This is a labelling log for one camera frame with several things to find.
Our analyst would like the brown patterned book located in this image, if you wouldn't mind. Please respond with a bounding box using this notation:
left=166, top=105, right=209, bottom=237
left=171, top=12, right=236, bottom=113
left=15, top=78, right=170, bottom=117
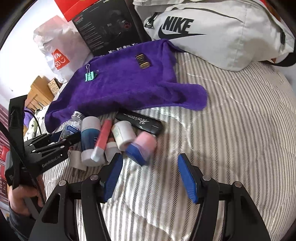
left=48, top=78, right=62, bottom=96

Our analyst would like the small white cap bottle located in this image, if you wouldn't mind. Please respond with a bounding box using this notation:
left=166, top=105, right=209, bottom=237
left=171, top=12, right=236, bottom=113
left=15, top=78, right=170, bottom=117
left=104, top=137, right=121, bottom=163

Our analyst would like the teal binder clip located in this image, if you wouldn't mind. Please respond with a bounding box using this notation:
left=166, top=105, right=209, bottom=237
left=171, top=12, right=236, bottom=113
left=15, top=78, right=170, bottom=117
left=85, top=64, right=100, bottom=82

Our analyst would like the person left hand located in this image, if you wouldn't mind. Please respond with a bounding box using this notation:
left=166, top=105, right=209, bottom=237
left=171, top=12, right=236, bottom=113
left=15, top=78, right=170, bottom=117
left=8, top=174, right=47, bottom=218

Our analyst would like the black cable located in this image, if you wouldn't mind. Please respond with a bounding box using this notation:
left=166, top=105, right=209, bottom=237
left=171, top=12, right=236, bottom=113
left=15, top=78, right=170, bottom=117
left=23, top=108, right=43, bottom=136

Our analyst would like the white Miniso shopping bag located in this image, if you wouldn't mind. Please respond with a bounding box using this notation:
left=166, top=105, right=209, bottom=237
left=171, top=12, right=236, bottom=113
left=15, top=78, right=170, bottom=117
left=33, top=16, right=93, bottom=84

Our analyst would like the wooden bedside furniture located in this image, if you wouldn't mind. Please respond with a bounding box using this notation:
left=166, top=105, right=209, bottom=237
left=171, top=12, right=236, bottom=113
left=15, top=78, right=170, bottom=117
left=25, top=76, right=54, bottom=111

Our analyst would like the pink white tube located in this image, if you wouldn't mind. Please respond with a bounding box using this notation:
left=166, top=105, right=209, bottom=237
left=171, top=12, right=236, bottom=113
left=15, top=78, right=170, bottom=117
left=91, top=118, right=112, bottom=165

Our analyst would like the small white jar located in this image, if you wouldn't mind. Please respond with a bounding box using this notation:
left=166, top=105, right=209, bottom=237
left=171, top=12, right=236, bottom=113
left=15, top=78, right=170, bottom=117
left=111, top=120, right=136, bottom=151

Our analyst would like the grey Nike bag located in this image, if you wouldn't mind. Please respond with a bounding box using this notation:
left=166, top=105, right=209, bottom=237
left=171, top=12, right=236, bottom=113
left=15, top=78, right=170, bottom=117
left=133, top=1, right=295, bottom=71

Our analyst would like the purple towel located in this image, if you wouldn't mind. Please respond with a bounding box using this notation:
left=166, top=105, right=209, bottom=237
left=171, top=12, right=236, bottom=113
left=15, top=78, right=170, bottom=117
left=45, top=40, right=207, bottom=132

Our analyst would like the striped quilt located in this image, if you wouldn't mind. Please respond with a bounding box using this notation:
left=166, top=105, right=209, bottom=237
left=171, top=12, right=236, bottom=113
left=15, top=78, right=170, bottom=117
left=43, top=52, right=296, bottom=241

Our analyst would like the black headset box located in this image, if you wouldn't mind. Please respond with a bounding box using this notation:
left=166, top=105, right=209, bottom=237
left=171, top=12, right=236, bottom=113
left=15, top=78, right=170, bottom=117
left=72, top=1, right=141, bottom=56

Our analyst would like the blue white cylinder container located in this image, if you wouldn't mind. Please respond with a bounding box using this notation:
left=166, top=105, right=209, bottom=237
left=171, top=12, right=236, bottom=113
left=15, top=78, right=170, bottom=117
left=81, top=116, right=101, bottom=167

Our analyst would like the pink blue round container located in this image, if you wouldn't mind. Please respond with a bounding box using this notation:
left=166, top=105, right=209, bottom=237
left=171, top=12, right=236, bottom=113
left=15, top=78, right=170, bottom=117
left=125, top=132, right=157, bottom=166

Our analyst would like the gold black lipstick tube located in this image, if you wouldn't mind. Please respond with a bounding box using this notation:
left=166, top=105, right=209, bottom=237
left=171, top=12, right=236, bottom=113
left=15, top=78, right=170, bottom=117
left=135, top=53, right=151, bottom=69

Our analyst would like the black pen case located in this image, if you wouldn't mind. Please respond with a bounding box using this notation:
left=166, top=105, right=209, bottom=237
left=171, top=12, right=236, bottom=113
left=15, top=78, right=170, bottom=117
left=115, top=110, right=163, bottom=136

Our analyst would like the clear candy bottle watermelon label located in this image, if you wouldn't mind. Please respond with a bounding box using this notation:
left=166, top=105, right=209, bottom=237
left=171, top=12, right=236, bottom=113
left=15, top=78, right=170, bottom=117
left=59, top=111, right=85, bottom=141

